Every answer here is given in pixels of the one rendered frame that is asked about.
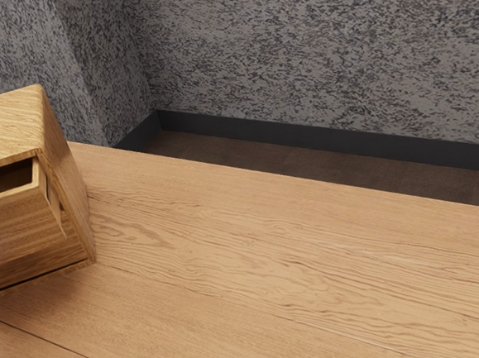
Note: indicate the open wooden drawer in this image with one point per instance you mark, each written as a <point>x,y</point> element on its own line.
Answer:
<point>22,217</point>

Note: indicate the wooden drawer cabinet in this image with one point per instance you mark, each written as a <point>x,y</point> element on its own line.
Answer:
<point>19,117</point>

